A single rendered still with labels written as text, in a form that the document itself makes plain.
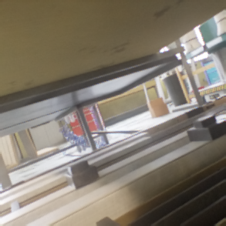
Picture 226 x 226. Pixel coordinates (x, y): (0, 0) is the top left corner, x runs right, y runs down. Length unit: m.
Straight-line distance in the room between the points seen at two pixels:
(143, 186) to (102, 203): 0.04
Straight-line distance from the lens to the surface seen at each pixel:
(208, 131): 0.29
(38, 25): 0.50
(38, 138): 8.79
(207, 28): 2.78
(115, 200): 0.24
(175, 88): 6.42
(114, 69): 1.13
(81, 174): 0.29
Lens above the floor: 0.42
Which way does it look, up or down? 1 degrees up
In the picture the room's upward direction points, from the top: 20 degrees counter-clockwise
